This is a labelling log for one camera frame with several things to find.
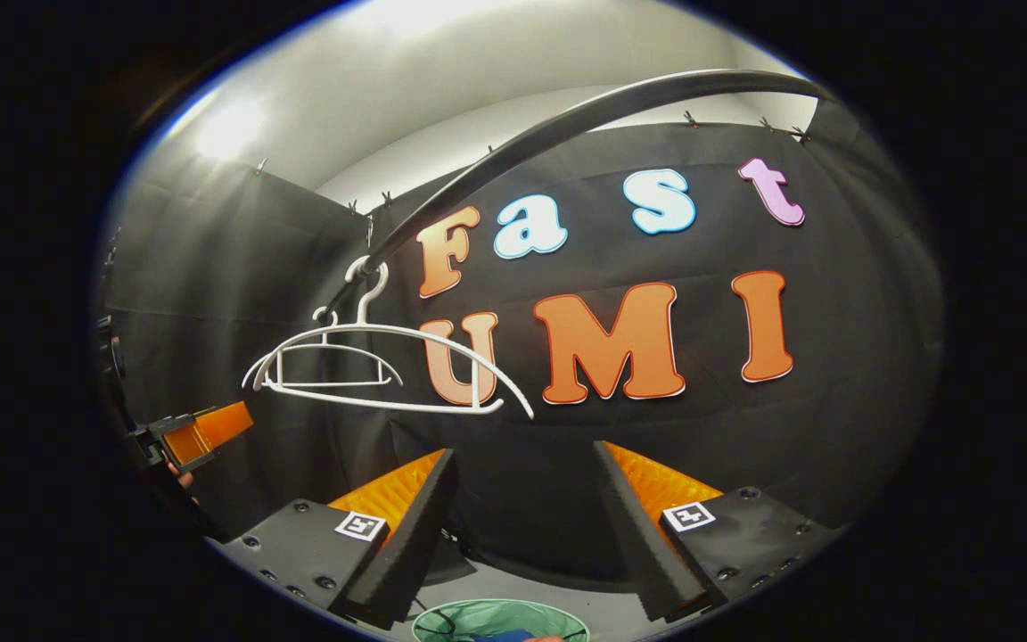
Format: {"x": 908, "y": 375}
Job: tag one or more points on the small white clothes hanger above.
{"x": 335, "y": 349}

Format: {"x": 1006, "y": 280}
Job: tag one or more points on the black clothes rack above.
{"x": 620, "y": 98}

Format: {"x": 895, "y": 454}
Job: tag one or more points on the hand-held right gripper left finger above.
{"x": 420, "y": 526}

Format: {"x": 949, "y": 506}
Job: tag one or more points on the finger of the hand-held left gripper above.
{"x": 210, "y": 428}

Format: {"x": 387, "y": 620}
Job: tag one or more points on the large white clothes hanger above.
{"x": 442, "y": 343}

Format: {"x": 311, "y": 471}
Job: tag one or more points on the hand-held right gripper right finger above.
{"x": 634, "y": 526}

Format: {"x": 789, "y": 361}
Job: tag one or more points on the green laundry hamper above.
{"x": 487, "y": 615}

